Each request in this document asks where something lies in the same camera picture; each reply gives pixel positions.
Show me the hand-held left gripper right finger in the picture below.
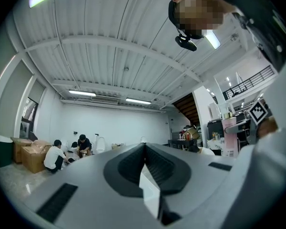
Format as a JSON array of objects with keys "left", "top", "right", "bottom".
[{"left": 144, "top": 142, "right": 238, "bottom": 229}]

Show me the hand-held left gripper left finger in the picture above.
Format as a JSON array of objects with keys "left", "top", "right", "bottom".
[{"left": 21, "top": 142, "right": 163, "bottom": 229}]

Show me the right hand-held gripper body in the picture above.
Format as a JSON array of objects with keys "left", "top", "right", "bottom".
[{"left": 243, "top": 101, "right": 273, "bottom": 145}]

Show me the dark green tub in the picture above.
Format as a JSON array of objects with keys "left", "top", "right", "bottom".
[{"left": 0, "top": 132, "right": 14, "bottom": 169}]

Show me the person's right hand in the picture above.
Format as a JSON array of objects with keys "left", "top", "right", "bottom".
[{"left": 257, "top": 117, "right": 279, "bottom": 139}]

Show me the black balcony railing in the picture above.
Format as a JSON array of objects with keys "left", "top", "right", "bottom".
[{"left": 223, "top": 65, "right": 278, "bottom": 101}]

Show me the black metal table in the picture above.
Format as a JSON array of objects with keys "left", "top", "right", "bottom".
[{"left": 168, "top": 138, "right": 198, "bottom": 150}]

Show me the open cardboard box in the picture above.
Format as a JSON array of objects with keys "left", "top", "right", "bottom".
[{"left": 181, "top": 125, "right": 201, "bottom": 140}]

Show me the black storage box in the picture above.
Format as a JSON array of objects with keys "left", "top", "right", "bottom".
[{"left": 206, "top": 119, "right": 225, "bottom": 140}]

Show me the large cardboard box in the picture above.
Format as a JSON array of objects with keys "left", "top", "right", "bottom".
[
  {"left": 10, "top": 136, "right": 34, "bottom": 164},
  {"left": 20, "top": 139, "right": 52, "bottom": 174}
]

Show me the wooden staircase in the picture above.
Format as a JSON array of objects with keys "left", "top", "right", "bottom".
[{"left": 172, "top": 92, "right": 201, "bottom": 126}]

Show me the black framed window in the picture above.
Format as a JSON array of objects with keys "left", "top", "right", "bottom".
[{"left": 19, "top": 96, "right": 39, "bottom": 139}]

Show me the ceiling air conditioner vent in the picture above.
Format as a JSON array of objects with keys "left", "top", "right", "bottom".
[{"left": 91, "top": 94, "right": 119, "bottom": 104}]

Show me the person's black shirt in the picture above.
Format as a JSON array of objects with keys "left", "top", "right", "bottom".
[{"left": 204, "top": 0, "right": 286, "bottom": 73}]

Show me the person's head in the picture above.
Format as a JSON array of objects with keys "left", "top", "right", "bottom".
[{"left": 168, "top": 0, "right": 239, "bottom": 39}]

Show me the black head-mounted camera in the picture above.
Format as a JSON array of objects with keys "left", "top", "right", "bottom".
[{"left": 174, "top": 35, "right": 198, "bottom": 52}]

